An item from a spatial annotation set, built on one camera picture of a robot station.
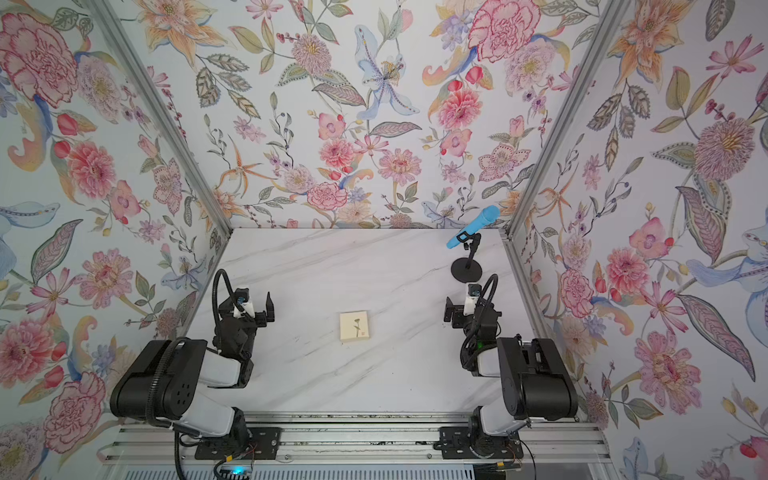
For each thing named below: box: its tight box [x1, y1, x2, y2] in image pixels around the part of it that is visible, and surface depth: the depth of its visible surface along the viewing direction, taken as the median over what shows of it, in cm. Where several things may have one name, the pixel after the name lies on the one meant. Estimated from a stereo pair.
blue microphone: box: [446, 205, 501, 249], surface depth 93 cm
